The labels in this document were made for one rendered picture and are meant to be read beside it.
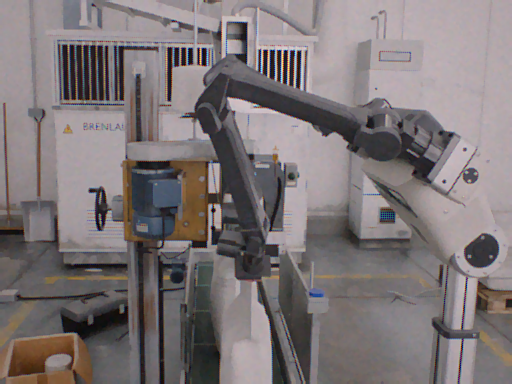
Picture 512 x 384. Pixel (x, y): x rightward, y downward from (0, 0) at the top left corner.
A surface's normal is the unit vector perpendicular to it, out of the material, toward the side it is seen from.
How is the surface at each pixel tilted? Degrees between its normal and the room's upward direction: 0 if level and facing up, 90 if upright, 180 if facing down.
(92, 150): 90
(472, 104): 90
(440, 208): 90
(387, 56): 90
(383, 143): 117
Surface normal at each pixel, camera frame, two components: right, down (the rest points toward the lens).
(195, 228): 0.07, 0.18
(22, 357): 0.33, 0.17
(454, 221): 0.41, 0.56
